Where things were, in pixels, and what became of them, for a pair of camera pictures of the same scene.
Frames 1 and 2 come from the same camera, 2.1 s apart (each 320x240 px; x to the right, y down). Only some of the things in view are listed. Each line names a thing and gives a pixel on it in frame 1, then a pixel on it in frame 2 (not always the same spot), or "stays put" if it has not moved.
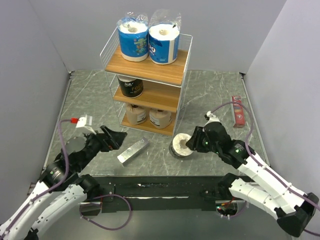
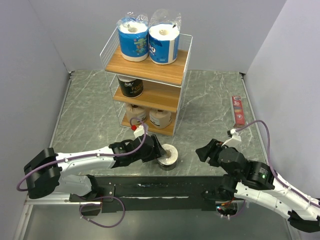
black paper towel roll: (178, 146) to (168, 161)
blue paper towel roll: (133, 33) stays put
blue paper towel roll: (163, 32) stays put
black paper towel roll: (130, 87) stays put
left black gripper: (112, 141) to (156, 151)
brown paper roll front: (135, 115) stays put
